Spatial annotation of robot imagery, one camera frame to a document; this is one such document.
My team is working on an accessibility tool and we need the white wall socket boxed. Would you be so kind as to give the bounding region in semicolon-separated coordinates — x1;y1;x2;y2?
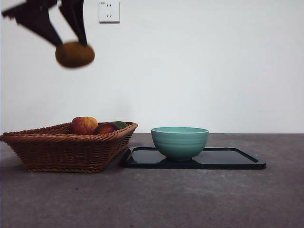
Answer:
99;0;121;24

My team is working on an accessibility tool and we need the brown kiwi fruit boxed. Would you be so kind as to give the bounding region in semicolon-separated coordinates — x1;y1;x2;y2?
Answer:
55;41;95;69

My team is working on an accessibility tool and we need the teal ribbed bowl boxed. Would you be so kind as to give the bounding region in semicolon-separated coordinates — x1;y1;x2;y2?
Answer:
151;126;209;162

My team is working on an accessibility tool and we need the brown wicker basket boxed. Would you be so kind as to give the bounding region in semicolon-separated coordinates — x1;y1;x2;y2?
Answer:
0;122;139;173

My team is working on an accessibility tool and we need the red yellow apple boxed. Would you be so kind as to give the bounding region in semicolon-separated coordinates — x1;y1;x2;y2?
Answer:
70;116;99;135

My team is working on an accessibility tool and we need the black rectangular tray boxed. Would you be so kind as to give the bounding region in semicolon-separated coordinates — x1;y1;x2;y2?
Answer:
121;146;266;170

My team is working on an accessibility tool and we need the dark red plum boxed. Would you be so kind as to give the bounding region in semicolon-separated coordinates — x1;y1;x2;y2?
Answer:
93;122;120;135

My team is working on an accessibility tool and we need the green avocado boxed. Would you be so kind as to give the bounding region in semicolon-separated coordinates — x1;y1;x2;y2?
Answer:
110;121;128;130

